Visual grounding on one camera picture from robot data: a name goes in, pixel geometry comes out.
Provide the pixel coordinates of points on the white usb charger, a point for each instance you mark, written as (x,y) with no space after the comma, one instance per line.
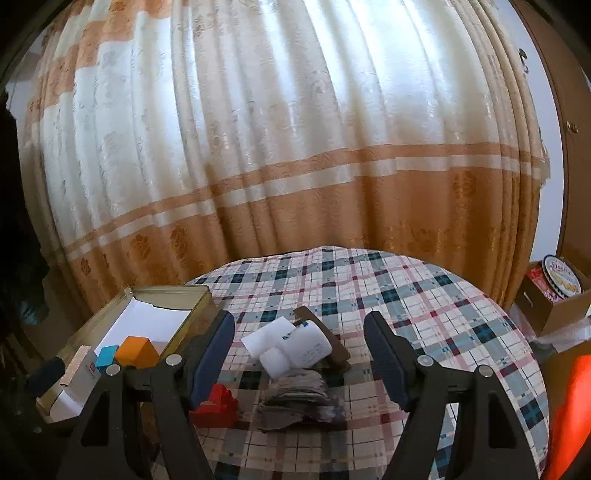
(266,337)

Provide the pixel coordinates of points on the round cookie tin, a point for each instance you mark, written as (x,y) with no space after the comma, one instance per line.
(561,277)

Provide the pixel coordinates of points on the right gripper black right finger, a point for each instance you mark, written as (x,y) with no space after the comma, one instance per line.
(489,441)

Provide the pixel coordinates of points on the gold metal tin tray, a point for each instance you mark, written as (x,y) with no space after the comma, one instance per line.
(195,298)

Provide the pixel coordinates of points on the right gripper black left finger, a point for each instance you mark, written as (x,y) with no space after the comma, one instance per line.
(107,440)

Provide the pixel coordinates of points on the red toy block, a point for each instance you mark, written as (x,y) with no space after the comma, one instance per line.
(219,410)

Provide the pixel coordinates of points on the white pill bottle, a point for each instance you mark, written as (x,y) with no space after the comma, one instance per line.
(301,349)

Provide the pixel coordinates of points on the cardboard box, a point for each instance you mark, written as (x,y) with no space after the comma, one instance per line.
(542,308)

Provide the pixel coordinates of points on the cream and orange curtain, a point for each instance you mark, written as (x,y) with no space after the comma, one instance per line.
(166,138)

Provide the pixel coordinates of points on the teal bear toy block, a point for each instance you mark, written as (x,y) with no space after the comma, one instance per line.
(106,357)

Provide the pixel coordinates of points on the plaid tablecloth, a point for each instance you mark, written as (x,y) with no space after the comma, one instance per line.
(365,297)

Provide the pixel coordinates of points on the brown wallet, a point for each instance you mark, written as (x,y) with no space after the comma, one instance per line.
(338,359)

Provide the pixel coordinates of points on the wooden door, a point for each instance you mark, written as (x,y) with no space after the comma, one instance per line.
(572,98)

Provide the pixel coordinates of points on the black grey hair claw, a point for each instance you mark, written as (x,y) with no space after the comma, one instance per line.
(301,398)

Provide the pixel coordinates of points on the orange toy block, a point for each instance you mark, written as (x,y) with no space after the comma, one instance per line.
(137,352)

